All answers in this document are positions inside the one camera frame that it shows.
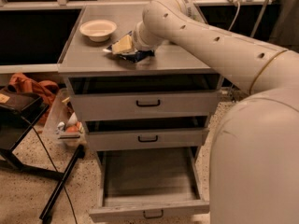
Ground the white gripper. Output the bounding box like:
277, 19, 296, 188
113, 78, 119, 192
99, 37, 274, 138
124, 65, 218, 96
112, 21, 163, 54

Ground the blue chip bag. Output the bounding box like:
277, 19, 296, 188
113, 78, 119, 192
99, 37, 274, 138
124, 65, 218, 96
104, 41, 154, 63

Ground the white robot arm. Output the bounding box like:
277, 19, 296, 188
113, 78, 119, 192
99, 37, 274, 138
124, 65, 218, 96
112, 0, 299, 224

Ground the top grey drawer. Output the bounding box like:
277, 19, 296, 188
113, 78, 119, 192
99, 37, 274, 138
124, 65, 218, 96
71, 91, 220, 121

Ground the grey drawer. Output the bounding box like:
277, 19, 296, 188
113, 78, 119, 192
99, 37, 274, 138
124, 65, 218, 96
90, 147, 209, 222
71, 91, 220, 121
86, 128, 208, 151

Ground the grey drawer cabinet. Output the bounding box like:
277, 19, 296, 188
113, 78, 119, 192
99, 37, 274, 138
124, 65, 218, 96
57, 2, 225, 152

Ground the middle grey drawer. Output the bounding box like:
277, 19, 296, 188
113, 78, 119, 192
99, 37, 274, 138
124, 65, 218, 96
86, 128, 208, 151

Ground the bottom grey drawer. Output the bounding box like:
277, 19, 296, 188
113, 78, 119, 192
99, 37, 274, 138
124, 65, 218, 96
90, 147, 209, 222

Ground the white paper bowl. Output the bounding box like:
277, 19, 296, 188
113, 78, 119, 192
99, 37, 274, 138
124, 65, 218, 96
79, 20, 117, 42

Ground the clear plastic bin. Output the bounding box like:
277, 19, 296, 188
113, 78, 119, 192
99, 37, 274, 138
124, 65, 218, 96
43, 88, 86, 147

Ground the orange jacket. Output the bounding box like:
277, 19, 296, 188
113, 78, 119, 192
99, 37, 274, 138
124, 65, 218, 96
1, 73, 59, 118

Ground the black side stand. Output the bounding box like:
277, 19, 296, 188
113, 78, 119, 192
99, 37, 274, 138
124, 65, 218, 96
0, 87, 86, 224

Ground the metal pole stand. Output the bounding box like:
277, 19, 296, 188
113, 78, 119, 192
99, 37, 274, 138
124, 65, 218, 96
249, 0, 270, 38

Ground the black floor cable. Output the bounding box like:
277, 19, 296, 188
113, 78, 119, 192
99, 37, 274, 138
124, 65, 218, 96
21, 115, 78, 224

